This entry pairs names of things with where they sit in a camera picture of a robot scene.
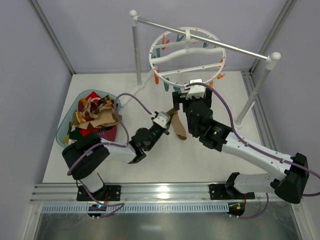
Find maroon olive striped sock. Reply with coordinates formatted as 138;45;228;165
167;108;187;141

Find beige patchwork argyle sock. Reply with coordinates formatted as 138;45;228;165
78;109;123;129

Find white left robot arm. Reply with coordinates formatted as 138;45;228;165
62;120;171;194

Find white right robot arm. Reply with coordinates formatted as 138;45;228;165
172;89;309;204

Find white round clip hanger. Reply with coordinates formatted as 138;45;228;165
148;27;227;91

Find pile of colourful socks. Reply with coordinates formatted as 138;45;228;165
64;92;121;146

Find teal plastic basket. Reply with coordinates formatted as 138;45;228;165
55;89;116;148

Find white metal drying rack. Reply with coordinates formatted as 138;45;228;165
129;10;281;129

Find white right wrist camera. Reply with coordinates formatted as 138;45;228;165
183;78;206;100

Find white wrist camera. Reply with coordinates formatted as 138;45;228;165
183;78;206;100
151;111;170;129

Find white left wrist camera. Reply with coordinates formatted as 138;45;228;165
151;111;170;129

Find aluminium mounting rail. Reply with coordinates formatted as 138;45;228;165
29;181;304;204

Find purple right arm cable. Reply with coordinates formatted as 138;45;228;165
184;82;320;220

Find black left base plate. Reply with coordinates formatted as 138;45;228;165
76;185;121;202

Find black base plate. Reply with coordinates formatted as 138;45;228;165
76;185;121;202
208;183;255;200

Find white slotted cable duct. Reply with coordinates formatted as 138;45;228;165
40;202;229;214

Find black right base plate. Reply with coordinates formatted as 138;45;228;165
208;183;255;200

